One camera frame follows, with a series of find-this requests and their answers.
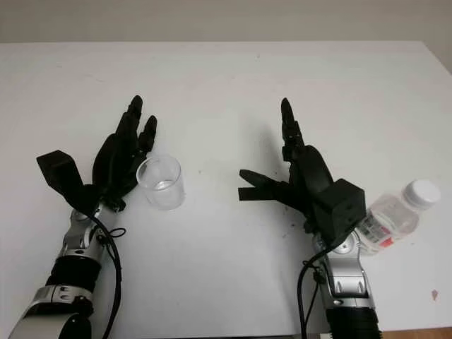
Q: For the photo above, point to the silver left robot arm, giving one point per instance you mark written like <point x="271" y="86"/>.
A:
<point x="76" y="243"/>

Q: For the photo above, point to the clear water bottle white cap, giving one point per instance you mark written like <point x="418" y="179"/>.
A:
<point x="395" y="215"/>

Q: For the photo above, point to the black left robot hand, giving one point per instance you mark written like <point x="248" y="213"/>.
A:
<point x="114" y="162"/>

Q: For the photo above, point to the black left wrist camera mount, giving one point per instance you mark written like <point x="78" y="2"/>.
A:
<point x="60" y="173"/>

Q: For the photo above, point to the clear plastic cup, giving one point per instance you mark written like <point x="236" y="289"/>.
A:
<point x="164" y="187"/>

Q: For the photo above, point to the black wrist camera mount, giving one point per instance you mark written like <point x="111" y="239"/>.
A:
<point x="344" y="208"/>
<point x="60" y="173"/>

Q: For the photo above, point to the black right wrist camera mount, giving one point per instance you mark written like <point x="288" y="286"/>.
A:
<point x="344" y="208"/>

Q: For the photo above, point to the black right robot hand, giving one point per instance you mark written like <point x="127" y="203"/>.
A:
<point x="312" y="173"/>

